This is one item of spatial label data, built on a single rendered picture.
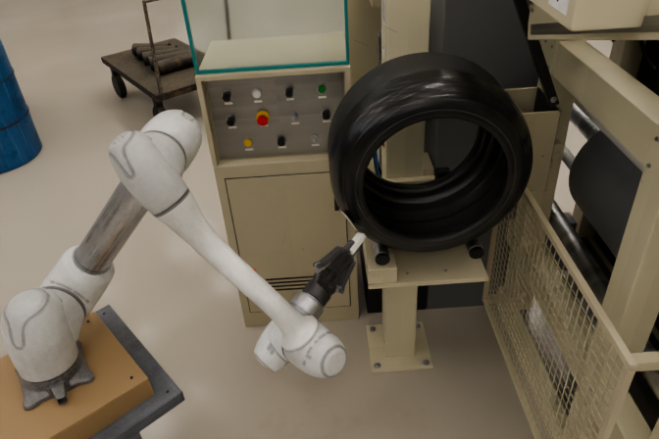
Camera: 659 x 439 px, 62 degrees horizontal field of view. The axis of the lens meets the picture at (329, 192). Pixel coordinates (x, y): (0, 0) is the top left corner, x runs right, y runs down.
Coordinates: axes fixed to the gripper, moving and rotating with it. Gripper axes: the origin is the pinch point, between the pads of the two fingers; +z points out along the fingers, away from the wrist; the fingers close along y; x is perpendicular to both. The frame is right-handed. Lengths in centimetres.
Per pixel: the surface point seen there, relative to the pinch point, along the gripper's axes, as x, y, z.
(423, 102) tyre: 23.8, -27.4, 27.6
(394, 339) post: -47, 83, 6
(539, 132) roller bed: 18, 18, 66
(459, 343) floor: -38, 109, 25
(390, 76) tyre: 12.3, -32.7, 32.2
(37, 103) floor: -454, -49, 31
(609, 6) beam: 67, -37, 39
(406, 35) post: -1, -30, 56
